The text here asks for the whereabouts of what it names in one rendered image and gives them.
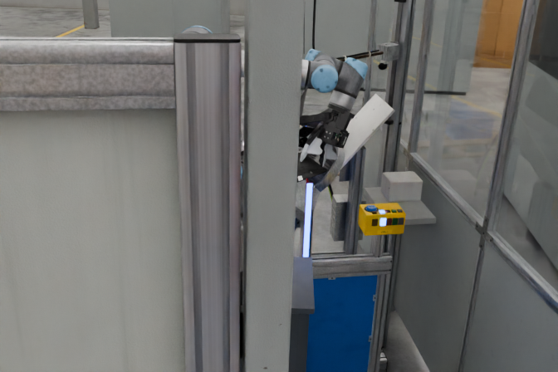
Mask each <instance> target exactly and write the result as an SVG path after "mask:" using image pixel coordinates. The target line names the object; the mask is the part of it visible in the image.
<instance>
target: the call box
mask: <svg viewBox="0 0 558 372"><path fill-rule="evenodd" d="M367 205H374V206H375V207H376V208H377V210H376V212H377V214H372V212H371V211H369V210H367V209H366V207H367ZM391 209H395V210H396V211H397V209H402V208H401V207H400V206H399V204H398V203H375V204H360V209H359V218H358V224H359V226H360V229H361V230H362V232H363V234H364V235H365V236H370V235H387V234H403V233H404V225H388V226H386V224H385V226H380V219H381V218H392V220H393V218H404V224H405V217H406V213H405V212H404V210H403V209H402V211H403V212H402V213H398V211H397V213H392V212H391ZM380 210H384V211H385V210H390V212H391V213H386V212H385V213H380V212H379V211H380ZM374 218H378V225H377V226H372V219H374Z"/></svg>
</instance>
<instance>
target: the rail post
mask: <svg viewBox="0 0 558 372"><path fill-rule="evenodd" d="M389 276H390V274H387V275H379V286H378V294H377V302H376V310H375V318H374V332H373V340H372V348H371V356H370V370H369V372H379V362H380V355H381V347H382V339H383V333H384V319H385V312H386V305H387V297H388V289H389Z"/></svg>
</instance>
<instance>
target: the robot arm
mask: <svg viewBox="0 0 558 372"><path fill-rule="evenodd" d="M181 33H212V32H211V31H210V30H209V29H207V28H206V27H202V26H192V27H188V28H186V29H184V30H183V31H182V32H181ZM367 70H368V66H367V65H366V64H365V63H364V62H362V61H359V60H356V59H355V58H351V57H348V58H347V59H346V61H340V60H338V59H336V58H334V57H332V56H328V55H326V54H325V53H322V52H321V51H317V50H314V49H310V50H309V51H308V52H307V54H306V58H305V60H302V69H301V86H306V87H312V88H315V89H316V90H317V91H319V92H322V93H327V92H330V91H332V90H333V92H332V95H331V97H330V100H329V102H330V103H329V105H328V106H327V107H328V108H331V109H332V111H331V112H328V113H322V114H316V115H302V116H300V125H301V126H311V125H318V126H317V127H316V128H315V129H314V130H313V131H312V132H311V134H310V136H309V138H308V139H307V141H306V144H305V146H304V148H303V150H302V152H301V158H300V161H301V162H302V161H303V160H304V158H305V157H306V156H307V154H316V155H320V159H319V162H320V165H321V167H323V166H324V163H325V161H326V159H333V160H337V159H338V156H337V154H336V153H335V152H334V151H333V145H334V146H335V147H339V148H344V146H345V143H346V141H347V139H348V137H349V134H350V133H348V131H347V130H346V129H347V127H348V124H349V123H350V119H351V118H352V119H354V117H355V115H354V114H351V113H350V112H349V110H352V107H353V105H354V103H355V100H356V97H357V95H358V94H359V91H360V87H361V86H362V84H363V81H364V80H365V76H366V73H367ZM241 77H244V51H243V50H242V71H241ZM345 137H346V138H345ZM344 141H345V142H344ZM343 143H344V144H343ZM243 145H244V140H242V138H241V223H242V225H243ZM320 146H321V147H320Z"/></svg>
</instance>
